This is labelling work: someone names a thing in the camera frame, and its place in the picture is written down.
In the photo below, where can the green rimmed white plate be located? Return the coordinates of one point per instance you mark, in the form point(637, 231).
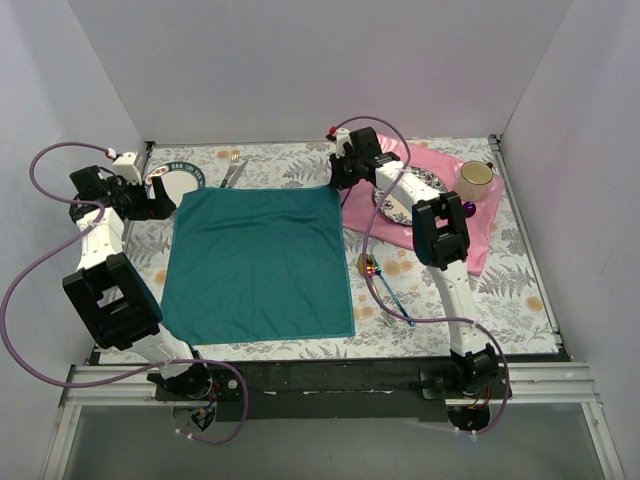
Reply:
point(178, 178)

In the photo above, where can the cream ceramic mug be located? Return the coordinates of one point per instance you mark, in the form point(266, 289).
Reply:
point(473, 180)

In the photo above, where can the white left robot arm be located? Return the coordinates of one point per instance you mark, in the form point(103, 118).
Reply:
point(109, 295)

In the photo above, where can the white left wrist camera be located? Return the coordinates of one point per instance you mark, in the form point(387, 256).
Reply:
point(125, 165)

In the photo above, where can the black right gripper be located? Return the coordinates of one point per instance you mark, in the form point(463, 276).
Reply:
point(339, 171)

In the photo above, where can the teal cloth napkin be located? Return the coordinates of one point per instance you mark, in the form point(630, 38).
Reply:
point(258, 265)

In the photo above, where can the iridescent gold spoon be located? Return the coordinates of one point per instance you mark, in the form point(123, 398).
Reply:
point(367, 270)

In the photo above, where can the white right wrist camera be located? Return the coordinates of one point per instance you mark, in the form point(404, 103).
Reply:
point(340, 138)

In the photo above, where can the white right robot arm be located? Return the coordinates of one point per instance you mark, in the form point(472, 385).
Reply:
point(440, 241)

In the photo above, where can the green handled fork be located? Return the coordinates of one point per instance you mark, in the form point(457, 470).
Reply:
point(232, 168)

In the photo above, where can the pink floral placemat cloth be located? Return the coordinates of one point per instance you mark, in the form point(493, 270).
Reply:
point(360, 205)

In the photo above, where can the green handled knife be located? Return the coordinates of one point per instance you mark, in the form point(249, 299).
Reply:
point(236, 175)

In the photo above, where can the blue floral white plate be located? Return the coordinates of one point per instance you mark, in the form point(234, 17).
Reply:
point(393, 207)

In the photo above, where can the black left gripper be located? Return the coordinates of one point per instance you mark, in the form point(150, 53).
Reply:
point(148, 201)

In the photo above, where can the purple metallic spoon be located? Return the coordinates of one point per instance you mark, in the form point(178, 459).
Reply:
point(469, 209)

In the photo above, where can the iridescent blue fork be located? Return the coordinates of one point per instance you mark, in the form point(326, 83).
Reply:
point(376, 269)

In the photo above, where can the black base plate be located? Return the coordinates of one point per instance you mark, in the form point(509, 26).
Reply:
point(370, 388)

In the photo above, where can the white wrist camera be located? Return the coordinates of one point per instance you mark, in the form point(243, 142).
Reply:
point(340, 138)
point(125, 165)

